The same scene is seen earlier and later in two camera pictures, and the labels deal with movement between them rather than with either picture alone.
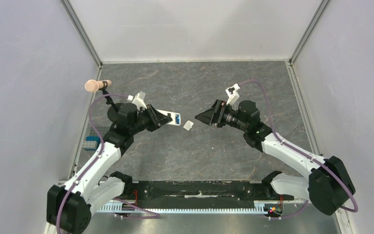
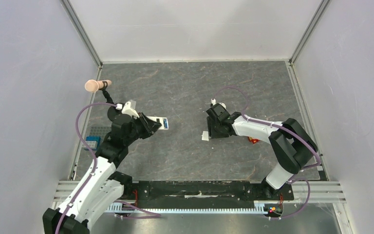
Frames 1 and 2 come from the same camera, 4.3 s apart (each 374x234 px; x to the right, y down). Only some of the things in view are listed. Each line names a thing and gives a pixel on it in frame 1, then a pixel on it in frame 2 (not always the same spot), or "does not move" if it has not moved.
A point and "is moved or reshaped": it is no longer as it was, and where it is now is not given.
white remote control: (171, 114) is moved or reshaped
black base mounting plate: (200, 192) does not move
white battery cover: (188, 125) to (205, 135)
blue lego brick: (93, 138) does not move
